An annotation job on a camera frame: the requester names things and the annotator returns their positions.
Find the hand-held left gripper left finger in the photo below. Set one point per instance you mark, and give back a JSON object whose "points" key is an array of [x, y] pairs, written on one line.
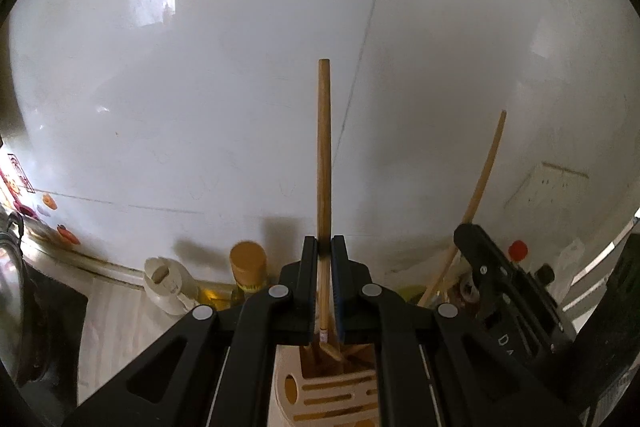
{"points": [[314, 292]]}

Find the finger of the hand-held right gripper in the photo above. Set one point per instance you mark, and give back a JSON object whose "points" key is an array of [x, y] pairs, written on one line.
{"points": [[505, 292]]}

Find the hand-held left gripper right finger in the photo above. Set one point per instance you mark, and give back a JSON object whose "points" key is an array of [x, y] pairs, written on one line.
{"points": [[339, 292]]}

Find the beige slotted chopstick holder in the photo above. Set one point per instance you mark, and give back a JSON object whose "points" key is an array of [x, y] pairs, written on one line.
{"points": [[325, 387]]}

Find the light wooden chopstick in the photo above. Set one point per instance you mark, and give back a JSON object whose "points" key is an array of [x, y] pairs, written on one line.
{"points": [[324, 132], [487, 177]]}

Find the red cap bottle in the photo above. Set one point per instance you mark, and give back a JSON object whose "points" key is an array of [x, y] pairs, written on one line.
{"points": [[518, 251]]}

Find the black cap bottle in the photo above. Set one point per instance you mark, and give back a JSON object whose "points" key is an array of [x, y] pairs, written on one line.
{"points": [[546, 273]]}

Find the yellow lid jar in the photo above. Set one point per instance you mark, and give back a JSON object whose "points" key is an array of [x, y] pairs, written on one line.
{"points": [[248, 264]]}

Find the white plastic bottle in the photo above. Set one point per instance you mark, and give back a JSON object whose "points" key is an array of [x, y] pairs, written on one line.
{"points": [[167, 289]]}

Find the black cooking pot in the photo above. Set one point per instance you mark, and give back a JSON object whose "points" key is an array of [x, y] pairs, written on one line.
{"points": [[40, 307]]}

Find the wall socket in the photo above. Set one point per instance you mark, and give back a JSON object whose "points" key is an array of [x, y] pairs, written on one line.
{"points": [[557, 184]]}

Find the carrot wall sticker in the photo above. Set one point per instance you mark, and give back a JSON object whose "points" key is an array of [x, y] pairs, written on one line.
{"points": [[67, 233]]}

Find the orange fruit wall sticker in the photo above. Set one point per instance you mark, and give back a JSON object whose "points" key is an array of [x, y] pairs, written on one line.
{"points": [[48, 201]]}

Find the red printed wall label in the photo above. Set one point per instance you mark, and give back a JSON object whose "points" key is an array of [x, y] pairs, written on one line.
{"points": [[15, 174]]}

